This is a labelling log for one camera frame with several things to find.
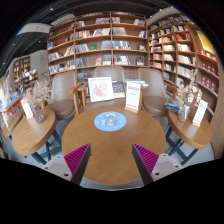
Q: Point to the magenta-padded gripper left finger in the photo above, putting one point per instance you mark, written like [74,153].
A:
[75,160]

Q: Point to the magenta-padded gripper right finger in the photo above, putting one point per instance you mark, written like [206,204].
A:
[148,160]

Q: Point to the grey computer mouse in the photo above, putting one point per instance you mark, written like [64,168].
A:
[110,120]

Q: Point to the round blue mouse pad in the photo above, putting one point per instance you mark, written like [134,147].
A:
[121,122]

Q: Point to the round wooden side table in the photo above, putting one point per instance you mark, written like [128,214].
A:
[33,131]
[190,130]

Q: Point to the white sign on wooden base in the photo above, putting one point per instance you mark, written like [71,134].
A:
[132,95]

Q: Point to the small white table sign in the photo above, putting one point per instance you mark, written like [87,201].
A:
[200,112]
[26,108]

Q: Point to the glass vase with dried flowers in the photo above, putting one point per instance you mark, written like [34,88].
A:
[186,96]

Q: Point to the white framed flower picture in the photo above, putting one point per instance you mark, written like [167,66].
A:
[101,89]

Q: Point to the dark upright book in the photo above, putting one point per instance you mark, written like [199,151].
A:
[118,89]

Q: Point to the stack of light blue books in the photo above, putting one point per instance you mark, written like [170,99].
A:
[135,81]

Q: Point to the colourful book display stand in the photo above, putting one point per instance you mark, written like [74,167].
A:
[8,96]

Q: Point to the distant wooden bookshelf unit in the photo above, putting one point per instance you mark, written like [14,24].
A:
[25,73]

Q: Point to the curved wooden bookshelf unit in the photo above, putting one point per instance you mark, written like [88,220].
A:
[176,50]

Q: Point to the wide wooden bookshelf unit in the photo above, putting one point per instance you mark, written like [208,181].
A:
[100,36]

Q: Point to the white hanging ceiling panel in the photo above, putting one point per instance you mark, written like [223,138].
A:
[33,28]

